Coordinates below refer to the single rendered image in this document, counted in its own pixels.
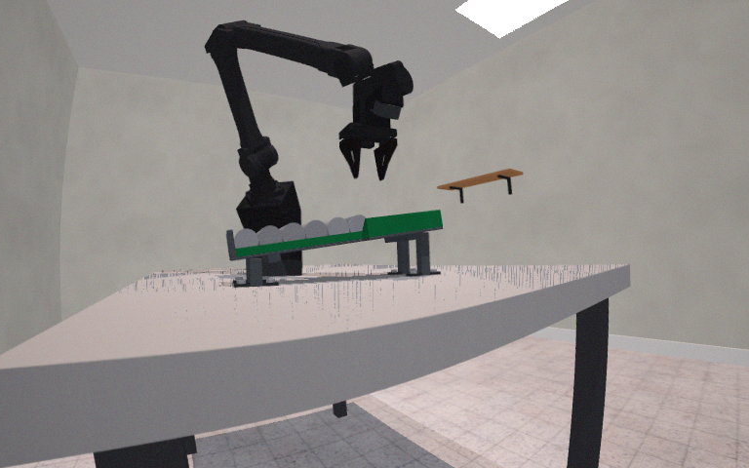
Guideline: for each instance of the grey cylinder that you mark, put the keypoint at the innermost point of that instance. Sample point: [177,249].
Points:
[245,238]
[355,223]
[292,231]
[337,225]
[269,235]
[315,228]

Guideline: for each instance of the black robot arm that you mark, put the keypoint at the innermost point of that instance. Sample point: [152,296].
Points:
[344,62]

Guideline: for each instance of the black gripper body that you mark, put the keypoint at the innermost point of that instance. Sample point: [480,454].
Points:
[368,132]

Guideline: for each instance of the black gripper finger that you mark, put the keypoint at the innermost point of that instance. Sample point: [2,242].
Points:
[353,143]
[386,150]

